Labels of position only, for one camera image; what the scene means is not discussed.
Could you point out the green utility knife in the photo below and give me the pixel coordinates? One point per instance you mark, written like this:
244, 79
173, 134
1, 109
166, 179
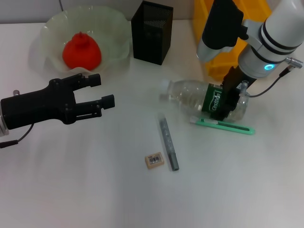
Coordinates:
237, 129

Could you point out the yellow plastic bin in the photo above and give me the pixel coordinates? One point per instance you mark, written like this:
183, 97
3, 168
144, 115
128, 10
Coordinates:
215, 67

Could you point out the red-orange fruit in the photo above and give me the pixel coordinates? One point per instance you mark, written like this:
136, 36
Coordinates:
82, 52

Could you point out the grey pen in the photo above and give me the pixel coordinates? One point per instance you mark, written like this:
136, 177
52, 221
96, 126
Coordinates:
168, 142

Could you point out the black mesh pen holder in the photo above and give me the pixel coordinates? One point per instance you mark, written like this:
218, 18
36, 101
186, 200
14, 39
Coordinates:
152, 47

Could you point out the beige eraser with barcode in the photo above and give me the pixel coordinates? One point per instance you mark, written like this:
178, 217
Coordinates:
154, 160

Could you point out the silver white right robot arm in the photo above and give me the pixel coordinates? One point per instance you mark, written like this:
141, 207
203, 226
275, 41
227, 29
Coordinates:
273, 35

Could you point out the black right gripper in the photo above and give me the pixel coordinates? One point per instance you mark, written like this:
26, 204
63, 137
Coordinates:
234, 79

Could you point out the pale green glass fruit plate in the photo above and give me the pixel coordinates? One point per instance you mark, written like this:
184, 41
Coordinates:
111, 35

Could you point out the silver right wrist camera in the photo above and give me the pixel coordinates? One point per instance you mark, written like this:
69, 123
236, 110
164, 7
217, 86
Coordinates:
221, 28

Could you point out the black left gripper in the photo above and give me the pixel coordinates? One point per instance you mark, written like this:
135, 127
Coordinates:
38, 107

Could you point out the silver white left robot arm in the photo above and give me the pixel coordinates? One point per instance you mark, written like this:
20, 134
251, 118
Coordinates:
3, 129

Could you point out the clear green-label water bottle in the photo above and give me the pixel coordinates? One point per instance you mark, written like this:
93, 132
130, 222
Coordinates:
185, 95

